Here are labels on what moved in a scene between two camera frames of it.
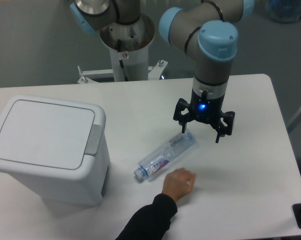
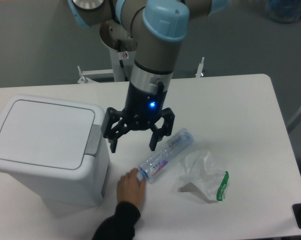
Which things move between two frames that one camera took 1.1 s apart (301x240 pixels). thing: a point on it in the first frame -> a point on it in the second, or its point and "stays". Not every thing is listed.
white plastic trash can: (58, 148) stays
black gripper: (206, 104) -> (145, 99)
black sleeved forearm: (150, 222) -> (120, 226)
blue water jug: (287, 11) stays
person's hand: (178, 183) -> (129, 188)
